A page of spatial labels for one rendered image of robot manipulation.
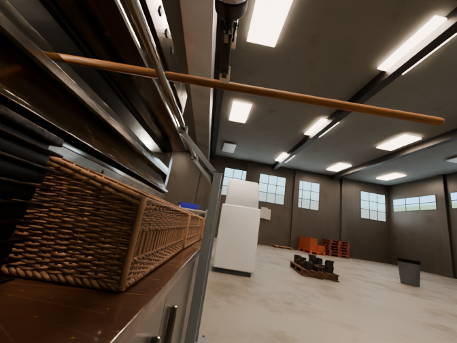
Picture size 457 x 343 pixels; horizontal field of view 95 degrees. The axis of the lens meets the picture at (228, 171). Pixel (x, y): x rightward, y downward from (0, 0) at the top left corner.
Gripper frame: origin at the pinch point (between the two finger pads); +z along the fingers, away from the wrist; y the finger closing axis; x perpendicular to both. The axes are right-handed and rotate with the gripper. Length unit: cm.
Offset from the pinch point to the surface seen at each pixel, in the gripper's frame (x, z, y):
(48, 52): -58, 4, 4
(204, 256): 1, 45, 63
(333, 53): 191, 307, -337
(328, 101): 36.9, 10.0, 0.9
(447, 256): 1017, 875, 35
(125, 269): -8, -18, 58
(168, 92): -21.0, 14.5, 4.6
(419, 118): 70, 10, 1
